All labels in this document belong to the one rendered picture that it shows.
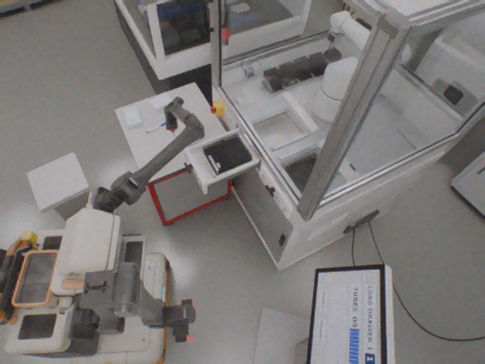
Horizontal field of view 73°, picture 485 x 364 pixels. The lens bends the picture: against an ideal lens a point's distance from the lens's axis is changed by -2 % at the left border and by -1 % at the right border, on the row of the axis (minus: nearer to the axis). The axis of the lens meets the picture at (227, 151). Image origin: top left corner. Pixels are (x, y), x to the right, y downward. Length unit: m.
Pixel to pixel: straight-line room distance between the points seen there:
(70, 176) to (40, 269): 0.58
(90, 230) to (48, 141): 2.25
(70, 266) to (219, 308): 1.45
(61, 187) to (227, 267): 1.23
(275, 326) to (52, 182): 1.63
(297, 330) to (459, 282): 1.22
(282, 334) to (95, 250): 1.54
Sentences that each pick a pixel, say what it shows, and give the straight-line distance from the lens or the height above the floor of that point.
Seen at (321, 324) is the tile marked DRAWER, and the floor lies 1.01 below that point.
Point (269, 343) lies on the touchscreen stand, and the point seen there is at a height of 0.03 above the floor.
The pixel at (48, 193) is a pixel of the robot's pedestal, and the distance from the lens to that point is 2.10.
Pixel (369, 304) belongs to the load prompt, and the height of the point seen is 1.15.
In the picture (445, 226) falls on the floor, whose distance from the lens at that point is 3.12.
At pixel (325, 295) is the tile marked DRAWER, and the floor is 1.01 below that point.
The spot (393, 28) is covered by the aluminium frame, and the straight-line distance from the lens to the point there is 0.85.
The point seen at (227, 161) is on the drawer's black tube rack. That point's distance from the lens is 1.82.
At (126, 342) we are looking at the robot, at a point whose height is 0.28.
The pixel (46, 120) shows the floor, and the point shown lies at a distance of 3.56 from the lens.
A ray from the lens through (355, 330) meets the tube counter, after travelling 1.39.
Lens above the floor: 2.42
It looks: 55 degrees down
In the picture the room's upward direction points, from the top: 1 degrees clockwise
